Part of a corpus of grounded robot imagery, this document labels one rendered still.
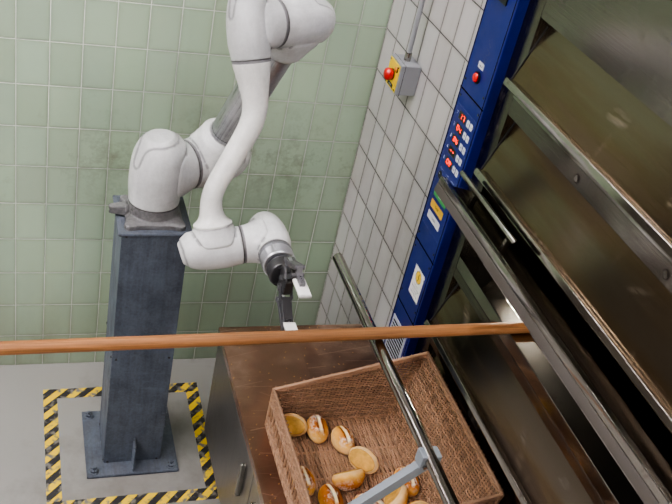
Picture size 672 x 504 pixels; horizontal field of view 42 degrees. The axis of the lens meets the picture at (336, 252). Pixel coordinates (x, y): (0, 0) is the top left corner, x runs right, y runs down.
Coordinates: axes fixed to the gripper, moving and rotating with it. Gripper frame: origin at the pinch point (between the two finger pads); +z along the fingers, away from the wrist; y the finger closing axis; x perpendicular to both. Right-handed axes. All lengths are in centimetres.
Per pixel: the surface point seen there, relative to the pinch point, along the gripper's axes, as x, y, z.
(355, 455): -28, 57, -5
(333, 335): -6.5, -0.1, 7.3
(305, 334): 0.4, -0.4, 7.0
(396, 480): -12.5, 10.3, 42.8
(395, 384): -18.0, 2.8, 21.6
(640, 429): -49, -20, 61
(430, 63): -56, -35, -78
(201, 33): 7, -22, -118
